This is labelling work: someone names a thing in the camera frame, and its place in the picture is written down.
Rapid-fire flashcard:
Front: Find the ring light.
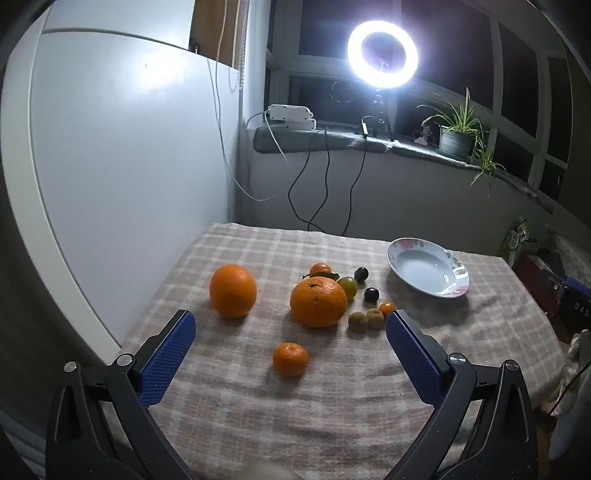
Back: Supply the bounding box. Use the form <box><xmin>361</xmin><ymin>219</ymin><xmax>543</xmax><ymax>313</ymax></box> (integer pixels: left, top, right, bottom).
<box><xmin>347</xmin><ymin>19</ymin><xmax>419</xmax><ymax>89</ymax></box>

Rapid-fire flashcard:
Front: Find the white wardrobe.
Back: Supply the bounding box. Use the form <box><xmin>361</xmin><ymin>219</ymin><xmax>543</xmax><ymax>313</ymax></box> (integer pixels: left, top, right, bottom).
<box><xmin>0</xmin><ymin>18</ymin><xmax>244</xmax><ymax>462</ymax></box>

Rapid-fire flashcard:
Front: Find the thin white cable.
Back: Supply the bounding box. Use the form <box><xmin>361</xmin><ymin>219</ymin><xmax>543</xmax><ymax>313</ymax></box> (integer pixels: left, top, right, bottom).
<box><xmin>206</xmin><ymin>0</ymin><xmax>279</xmax><ymax>202</ymax></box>

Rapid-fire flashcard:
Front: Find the large smooth orange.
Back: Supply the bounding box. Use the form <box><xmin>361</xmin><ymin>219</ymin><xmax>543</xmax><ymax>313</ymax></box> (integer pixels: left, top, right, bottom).
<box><xmin>209</xmin><ymin>264</ymin><xmax>258</xmax><ymax>319</ymax></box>

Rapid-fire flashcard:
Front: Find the green snack packet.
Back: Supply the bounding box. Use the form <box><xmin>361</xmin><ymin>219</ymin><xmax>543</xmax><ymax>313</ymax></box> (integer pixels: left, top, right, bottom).
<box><xmin>499</xmin><ymin>216</ymin><xmax>536</xmax><ymax>266</ymax></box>

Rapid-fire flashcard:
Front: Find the large bumpy orange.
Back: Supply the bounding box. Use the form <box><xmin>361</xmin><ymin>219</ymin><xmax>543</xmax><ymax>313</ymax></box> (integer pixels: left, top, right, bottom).
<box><xmin>290</xmin><ymin>279</ymin><xmax>348</xmax><ymax>328</ymax></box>

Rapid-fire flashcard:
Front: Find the potted spider plant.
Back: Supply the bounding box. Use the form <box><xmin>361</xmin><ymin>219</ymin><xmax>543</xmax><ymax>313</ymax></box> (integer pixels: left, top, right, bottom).
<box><xmin>416</xmin><ymin>88</ymin><xmax>506</xmax><ymax>197</ymax></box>

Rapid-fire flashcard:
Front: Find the coiled black cable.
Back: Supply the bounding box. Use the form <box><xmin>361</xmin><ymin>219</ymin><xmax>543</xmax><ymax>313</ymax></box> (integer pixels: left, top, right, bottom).
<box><xmin>330</xmin><ymin>79</ymin><xmax>358</xmax><ymax>104</ymax></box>

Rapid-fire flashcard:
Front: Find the white floral plate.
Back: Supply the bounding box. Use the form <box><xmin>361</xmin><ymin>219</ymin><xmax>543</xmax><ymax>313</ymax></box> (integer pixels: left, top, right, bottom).
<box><xmin>386</xmin><ymin>237</ymin><xmax>470</xmax><ymax>299</ymax></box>

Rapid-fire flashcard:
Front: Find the white window frame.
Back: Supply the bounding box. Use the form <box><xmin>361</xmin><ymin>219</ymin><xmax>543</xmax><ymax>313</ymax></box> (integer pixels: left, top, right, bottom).
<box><xmin>265</xmin><ymin>0</ymin><xmax>591</xmax><ymax>204</ymax></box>

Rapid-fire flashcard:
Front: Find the beige checked blanket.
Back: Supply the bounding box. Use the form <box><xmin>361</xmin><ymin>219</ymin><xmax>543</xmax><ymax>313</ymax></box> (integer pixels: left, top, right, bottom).
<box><xmin>117</xmin><ymin>223</ymin><xmax>566</xmax><ymax>480</ymax></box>

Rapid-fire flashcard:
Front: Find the brown wooden panel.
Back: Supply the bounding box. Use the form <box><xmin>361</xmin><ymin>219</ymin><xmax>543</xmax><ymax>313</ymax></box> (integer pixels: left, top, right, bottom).
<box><xmin>189</xmin><ymin>0</ymin><xmax>250</xmax><ymax>68</ymax></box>

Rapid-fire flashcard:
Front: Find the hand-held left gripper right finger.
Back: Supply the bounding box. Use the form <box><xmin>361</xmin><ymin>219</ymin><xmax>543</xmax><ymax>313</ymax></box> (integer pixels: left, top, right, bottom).
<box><xmin>385</xmin><ymin>309</ymin><xmax>539</xmax><ymax>480</ymax></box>

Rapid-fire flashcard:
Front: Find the white power strip cable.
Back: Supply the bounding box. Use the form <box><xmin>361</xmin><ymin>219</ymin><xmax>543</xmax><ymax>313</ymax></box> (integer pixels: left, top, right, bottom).
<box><xmin>245</xmin><ymin>111</ymin><xmax>288</xmax><ymax>162</ymax></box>

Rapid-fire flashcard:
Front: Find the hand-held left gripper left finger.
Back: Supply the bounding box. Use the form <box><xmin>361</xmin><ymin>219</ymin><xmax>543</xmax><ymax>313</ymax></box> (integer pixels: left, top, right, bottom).
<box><xmin>45</xmin><ymin>309</ymin><xmax>197</xmax><ymax>480</ymax></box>

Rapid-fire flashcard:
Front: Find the mandarin with green leaf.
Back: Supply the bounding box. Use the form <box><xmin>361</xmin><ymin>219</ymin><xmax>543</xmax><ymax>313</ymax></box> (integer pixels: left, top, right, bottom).
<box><xmin>303</xmin><ymin>263</ymin><xmax>339</xmax><ymax>281</ymax></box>

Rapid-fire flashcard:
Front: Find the white power strip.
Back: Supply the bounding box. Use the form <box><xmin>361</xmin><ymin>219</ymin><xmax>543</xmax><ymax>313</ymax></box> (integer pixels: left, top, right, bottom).
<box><xmin>265</xmin><ymin>104</ymin><xmax>317</xmax><ymax>130</ymax></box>

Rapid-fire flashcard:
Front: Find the small mandarin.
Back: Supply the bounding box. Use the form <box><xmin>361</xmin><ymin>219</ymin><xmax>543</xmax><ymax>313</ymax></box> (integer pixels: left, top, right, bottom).
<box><xmin>273</xmin><ymin>342</ymin><xmax>309</xmax><ymax>377</ymax></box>

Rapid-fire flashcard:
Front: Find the small purple plant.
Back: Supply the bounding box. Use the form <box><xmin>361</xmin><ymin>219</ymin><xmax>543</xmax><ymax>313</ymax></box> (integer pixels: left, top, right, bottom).
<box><xmin>413</xmin><ymin>121</ymin><xmax>437</xmax><ymax>146</ymax></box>

